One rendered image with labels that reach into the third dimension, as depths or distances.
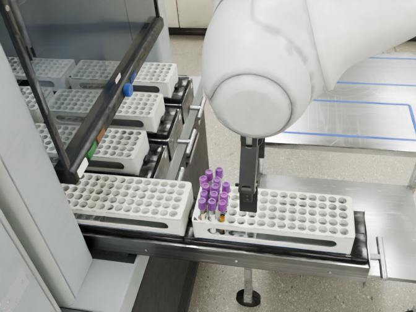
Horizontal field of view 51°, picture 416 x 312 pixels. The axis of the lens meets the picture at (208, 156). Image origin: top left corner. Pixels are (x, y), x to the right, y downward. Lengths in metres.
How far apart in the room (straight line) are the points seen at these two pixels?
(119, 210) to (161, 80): 0.46
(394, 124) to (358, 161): 1.11
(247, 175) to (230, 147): 1.62
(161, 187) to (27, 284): 0.31
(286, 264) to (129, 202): 0.33
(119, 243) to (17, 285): 0.26
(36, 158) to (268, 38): 0.45
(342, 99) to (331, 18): 0.78
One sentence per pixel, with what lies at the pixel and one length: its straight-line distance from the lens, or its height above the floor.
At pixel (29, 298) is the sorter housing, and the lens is 0.77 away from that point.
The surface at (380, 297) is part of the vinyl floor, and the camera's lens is 1.80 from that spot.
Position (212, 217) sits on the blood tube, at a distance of 0.81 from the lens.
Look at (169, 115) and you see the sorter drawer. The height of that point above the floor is 0.82.
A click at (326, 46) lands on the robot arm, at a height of 1.31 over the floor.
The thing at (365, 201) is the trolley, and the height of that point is 0.28.
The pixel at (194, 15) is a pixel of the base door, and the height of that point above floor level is 0.17.
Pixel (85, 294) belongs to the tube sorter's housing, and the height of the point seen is 0.74.
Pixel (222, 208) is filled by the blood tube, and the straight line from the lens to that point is 0.78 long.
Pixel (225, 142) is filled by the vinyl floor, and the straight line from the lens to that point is 2.30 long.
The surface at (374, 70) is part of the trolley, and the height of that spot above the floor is 0.82.
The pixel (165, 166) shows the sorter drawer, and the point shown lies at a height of 0.77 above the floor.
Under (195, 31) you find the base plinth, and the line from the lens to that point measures 3.32.
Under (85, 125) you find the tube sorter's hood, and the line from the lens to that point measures 0.83.
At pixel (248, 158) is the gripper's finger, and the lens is 0.64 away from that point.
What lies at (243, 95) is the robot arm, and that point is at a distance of 0.38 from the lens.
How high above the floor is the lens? 1.50
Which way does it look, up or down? 42 degrees down
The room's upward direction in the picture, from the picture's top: 5 degrees counter-clockwise
